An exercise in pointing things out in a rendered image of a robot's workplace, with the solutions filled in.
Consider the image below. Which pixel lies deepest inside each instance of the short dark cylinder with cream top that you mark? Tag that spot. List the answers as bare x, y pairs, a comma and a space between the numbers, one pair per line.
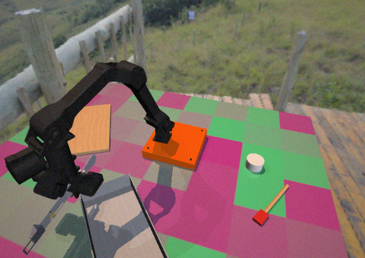
254, 162

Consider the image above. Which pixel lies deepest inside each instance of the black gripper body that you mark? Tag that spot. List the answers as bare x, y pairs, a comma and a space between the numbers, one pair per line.
86, 184

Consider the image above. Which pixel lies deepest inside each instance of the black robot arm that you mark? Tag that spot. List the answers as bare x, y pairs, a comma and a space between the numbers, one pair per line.
53, 123

